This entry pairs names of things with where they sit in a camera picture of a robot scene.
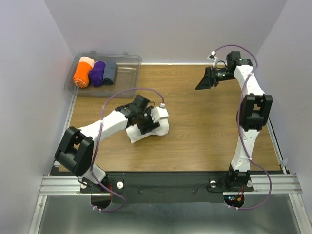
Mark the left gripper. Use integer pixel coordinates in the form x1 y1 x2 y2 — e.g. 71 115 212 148
136 105 159 135

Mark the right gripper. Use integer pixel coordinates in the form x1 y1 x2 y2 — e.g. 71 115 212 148
195 66 235 90

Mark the white towel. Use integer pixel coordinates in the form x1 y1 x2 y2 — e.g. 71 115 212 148
126 118 169 143

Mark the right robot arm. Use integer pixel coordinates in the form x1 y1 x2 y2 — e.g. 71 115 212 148
196 51 273 190

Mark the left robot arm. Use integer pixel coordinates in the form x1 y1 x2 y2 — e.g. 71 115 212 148
55 95 169 192

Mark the grey rolled towel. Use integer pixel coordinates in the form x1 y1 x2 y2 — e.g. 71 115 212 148
103 61 117 85

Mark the purple rolled towel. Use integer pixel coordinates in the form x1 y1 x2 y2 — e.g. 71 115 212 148
88 61 106 87

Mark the clear plastic bin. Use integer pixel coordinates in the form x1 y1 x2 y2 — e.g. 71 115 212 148
64 51 141 97

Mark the orange rolled towel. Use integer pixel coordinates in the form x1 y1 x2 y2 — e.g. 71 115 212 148
73 56 95 88

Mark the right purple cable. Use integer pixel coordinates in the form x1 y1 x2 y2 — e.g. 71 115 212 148
211 44 273 211

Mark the purple cable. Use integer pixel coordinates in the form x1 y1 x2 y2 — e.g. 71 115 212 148
211 44 273 211
89 87 166 212

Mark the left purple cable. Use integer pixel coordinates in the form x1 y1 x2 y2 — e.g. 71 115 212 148
89 87 166 212

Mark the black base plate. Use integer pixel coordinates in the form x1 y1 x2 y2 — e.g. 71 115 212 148
78 171 253 208

